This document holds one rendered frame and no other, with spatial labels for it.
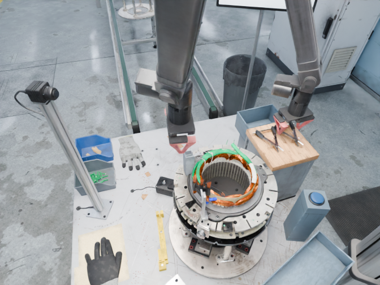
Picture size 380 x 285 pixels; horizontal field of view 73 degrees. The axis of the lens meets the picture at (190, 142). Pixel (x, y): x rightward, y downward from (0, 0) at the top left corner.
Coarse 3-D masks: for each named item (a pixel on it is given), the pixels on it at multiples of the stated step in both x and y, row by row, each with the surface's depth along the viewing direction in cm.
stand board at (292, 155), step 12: (252, 132) 100; (276, 132) 100; (288, 132) 100; (264, 144) 95; (288, 144) 95; (300, 144) 95; (264, 156) 92; (276, 156) 92; (288, 156) 92; (300, 156) 92; (312, 156) 92; (276, 168) 89
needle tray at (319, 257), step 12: (312, 240) 75; (324, 240) 73; (300, 252) 73; (312, 252) 73; (324, 252) 73; (336, 252) 71; (288, 264) 71; (300, 264) 71; (312, 264) 71; (324, 264) 71; (336, 264) 71; (348, 264) 69; (276, 276) 69; (288, 276) 69; (300, 276) 69; (312, 276) 69; (324, 276) 69; (336, 276) 69
